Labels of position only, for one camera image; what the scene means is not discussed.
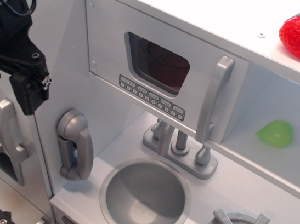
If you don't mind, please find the green plastic fruit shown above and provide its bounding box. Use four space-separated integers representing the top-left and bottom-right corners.
255 120 294 148

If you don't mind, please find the grey toy fridge handle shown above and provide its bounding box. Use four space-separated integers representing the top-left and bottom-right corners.
0 98 29 164

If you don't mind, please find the grey toy faucet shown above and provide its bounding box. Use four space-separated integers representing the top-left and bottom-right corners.
143 119 219 180

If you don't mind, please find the grey toy telephone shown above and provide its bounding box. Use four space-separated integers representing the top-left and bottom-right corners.
56 109 94 182

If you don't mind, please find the orange translucent toy pot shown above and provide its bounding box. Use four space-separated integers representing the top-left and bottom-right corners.
134 42 190 95

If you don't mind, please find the white toy kitchen unit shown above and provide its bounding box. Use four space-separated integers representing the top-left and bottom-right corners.
0 0 300 224

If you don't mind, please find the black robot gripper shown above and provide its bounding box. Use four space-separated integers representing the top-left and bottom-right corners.
0 0 50 116

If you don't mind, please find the grey toy microwave door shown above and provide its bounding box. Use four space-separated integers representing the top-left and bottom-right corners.
86 0 250 143

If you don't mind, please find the silver toy sink bowl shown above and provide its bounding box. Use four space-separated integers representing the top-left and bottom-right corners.
99 158 191 224

